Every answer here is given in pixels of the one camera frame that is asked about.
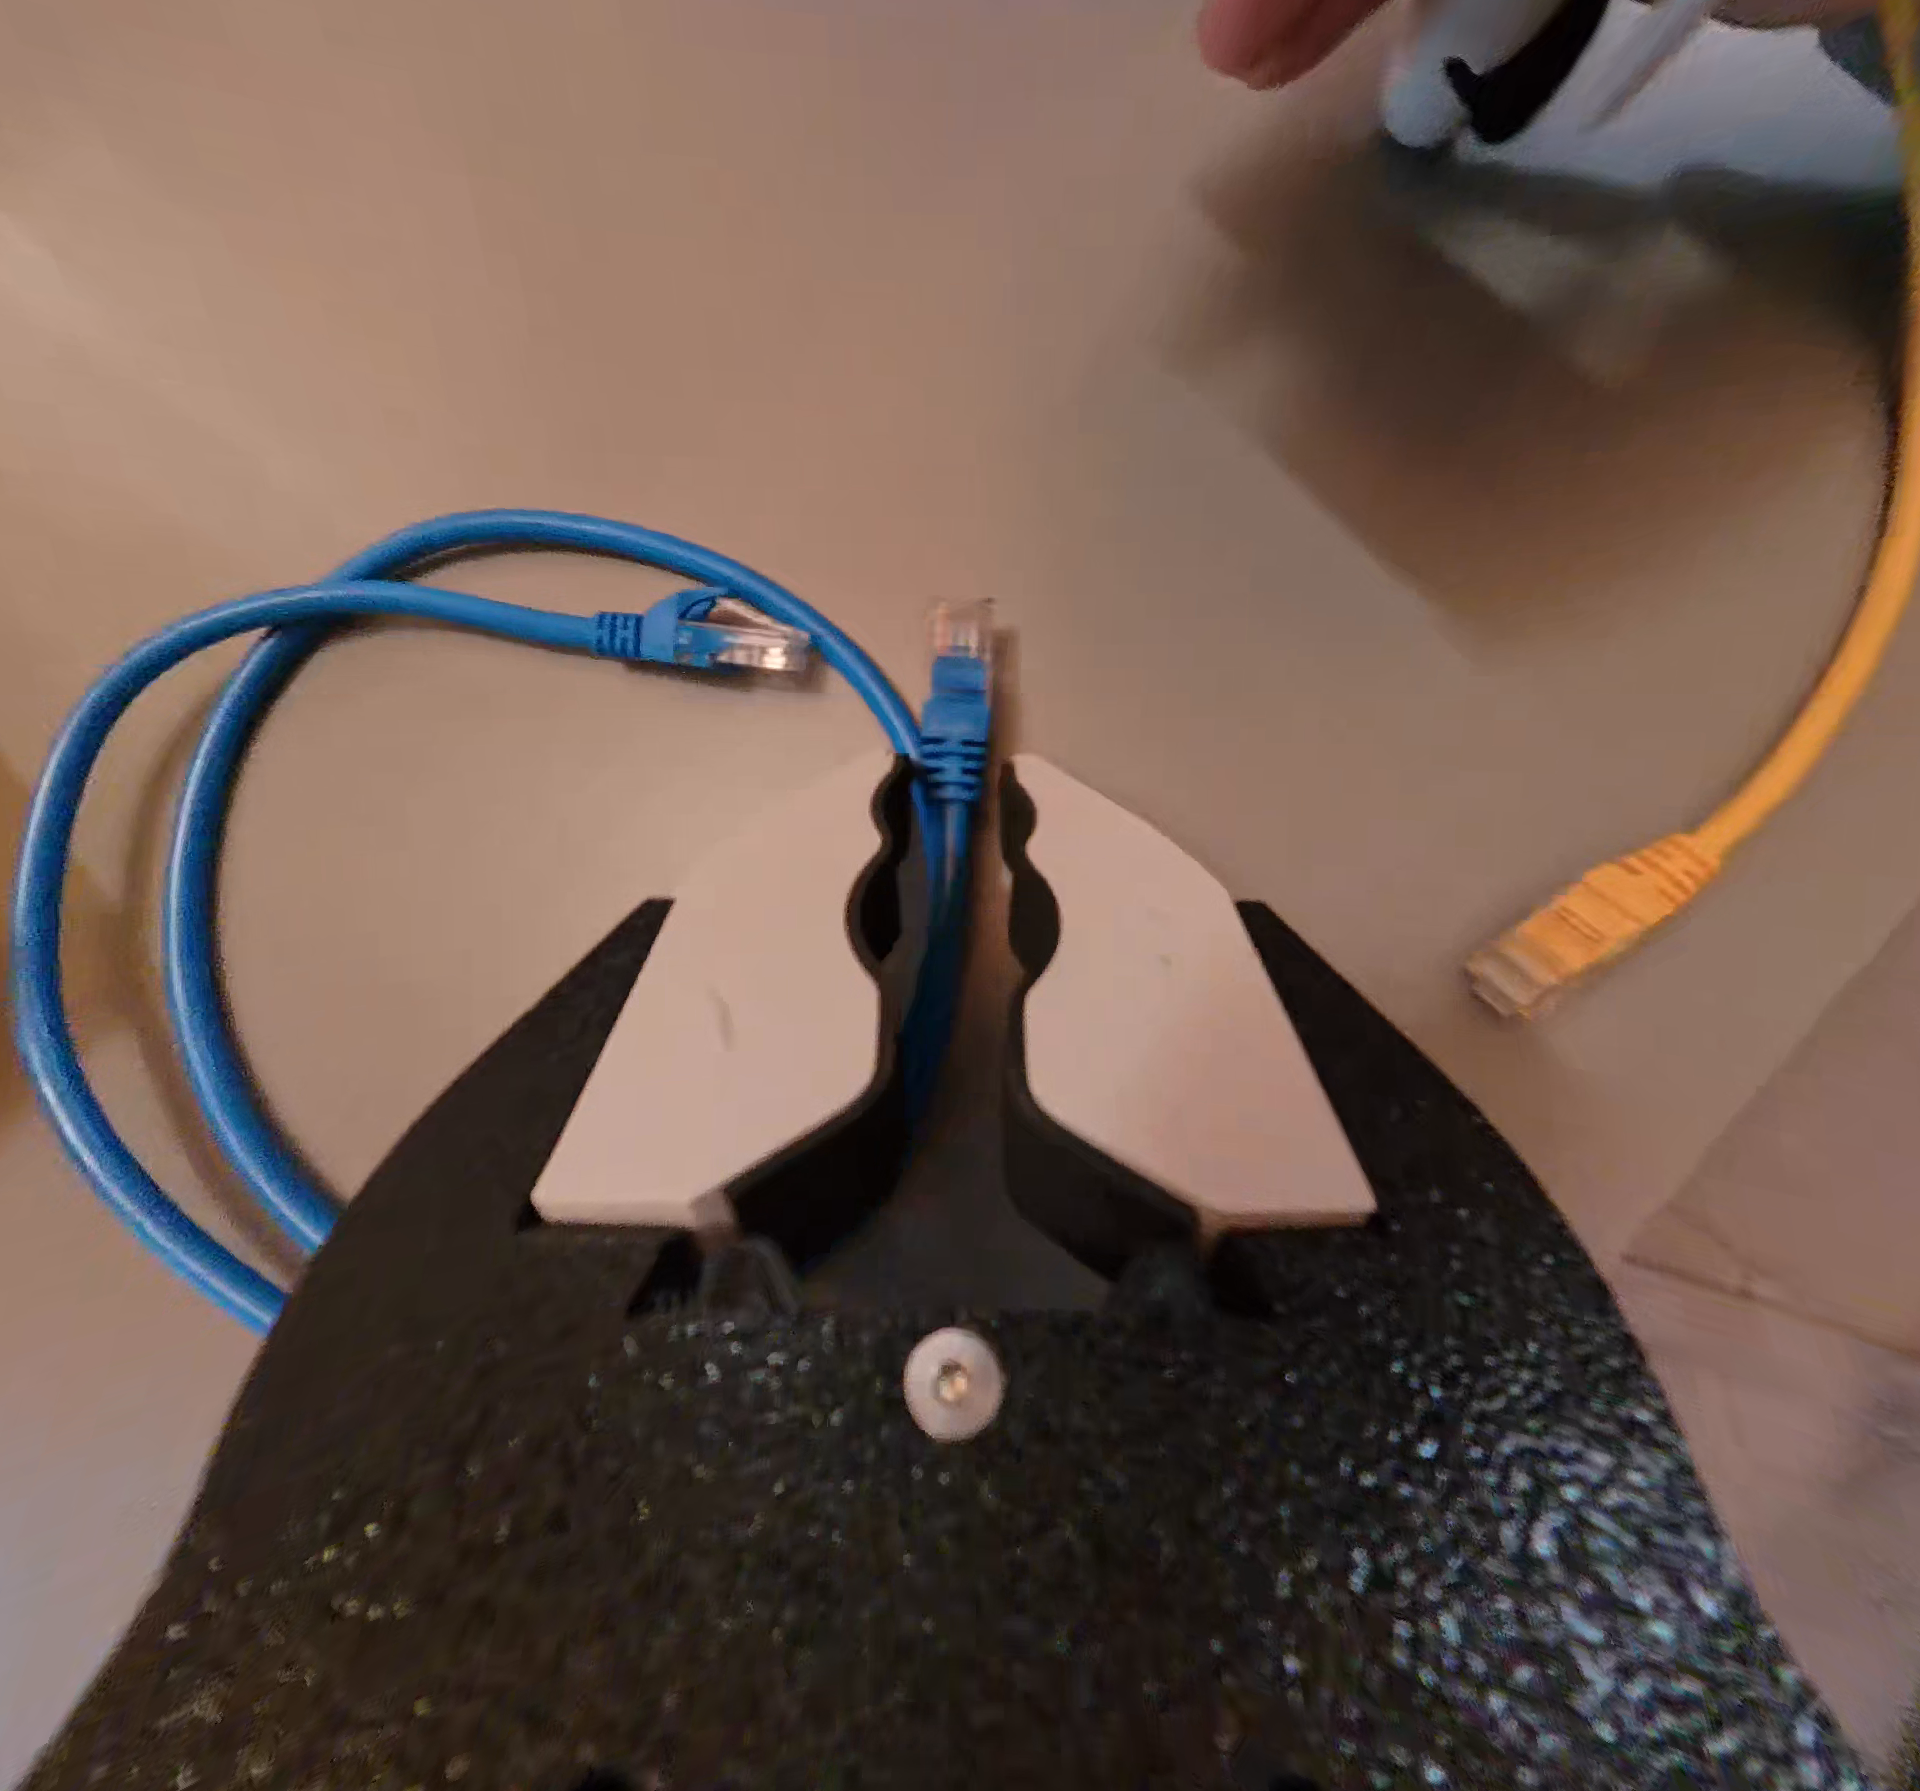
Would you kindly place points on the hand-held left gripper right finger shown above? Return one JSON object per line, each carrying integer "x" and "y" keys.
{"x": 1185, "y": 1041}

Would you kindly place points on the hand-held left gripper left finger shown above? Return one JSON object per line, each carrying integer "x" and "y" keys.
{"x": 706, "y": 1026}

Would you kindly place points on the grey desk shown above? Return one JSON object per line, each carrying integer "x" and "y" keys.
{"x": 900, "y": 245}

